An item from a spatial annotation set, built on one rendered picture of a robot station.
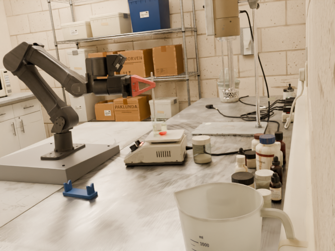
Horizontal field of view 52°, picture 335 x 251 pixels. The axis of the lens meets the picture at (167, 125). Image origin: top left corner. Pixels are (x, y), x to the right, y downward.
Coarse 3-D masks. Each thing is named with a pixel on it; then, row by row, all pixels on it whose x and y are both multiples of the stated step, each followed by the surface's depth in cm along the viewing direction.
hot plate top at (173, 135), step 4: (152, 132) 121; (168, 132) 119; (172, 132) 119; (176, 132) 118; (180, 132) 118; (148, 136) 116; (152, 136) 116; (156, 136) 115; (160, 136) 115; (164, 136) 114; (168, 136) 114; (172, 136) 113; (176, 136) 113; (180, 136) 113; (148, 140) 112; (152, 140) 112; (156, 140) 112; (160, 140) 112; (164, 140) 111; (168, 140) 111; (172, 140) 111; (176, 140) 111
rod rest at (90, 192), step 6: (66, 186) 97; (90, 186) 94; (66, 192) 96; (72, 192) 96; (78, 192) 95; (84, 192) 95; (90, 192) 93; (96, 192) 95; (84, 198) 93; (90, 198) 93
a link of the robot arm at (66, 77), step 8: (16, 48) 117; (24, 48) 116; (32, 48) 117; (40, 48) 119; (8, 56) 118; (16, 56) 117; (24, 56) 117; (32, 56) 117; (40, 56) 117; (48, 56) 118; (8, 64) 118; (16, 64) 118; (40, 64) 118; (48, 64) 117; (56, 64) 116; (48, 72) 117; (56, 72) 117; (64, 72) 116; (72, 72) 117; (56, 80) 117; (64, 80) 116; (72, 80) 115; (80, 80) 115; (80, 96) 115
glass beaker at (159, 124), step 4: (152, 116) 114; (156, 116) 113; (160, 116) 114; (164, 116) 114; (152, 120) 115; (156, 120) 114; (160, 120) 114; (164, 120) 115; (152, 124) 116; (156, 124) 114; (160, 124) 114; (164, 124) 115; (152, 128) 117; (156, 128) 115; (160, 128) 115; (164, 128) 115; (156, 132) 115; (160, 132) 115; (164, 132) 115
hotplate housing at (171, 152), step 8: (184, 136) 121; (144, 144) 115; (152, 144) 113; (160, 144) 112; (168, 144) 111; (176, 144) 111; (184, 144) 117; (136, 152) 114; (144, 152) 113; (152, 152) 113; (160, 152) 112; (168, 152) 112; (176, 152) 111; (184, 152) 116; (128, 160) 115; (136, 160) 114; (144, 160) 114; (152, 160) 113; (160, 160) 113; (168, 160) 112; (176, 160) 112
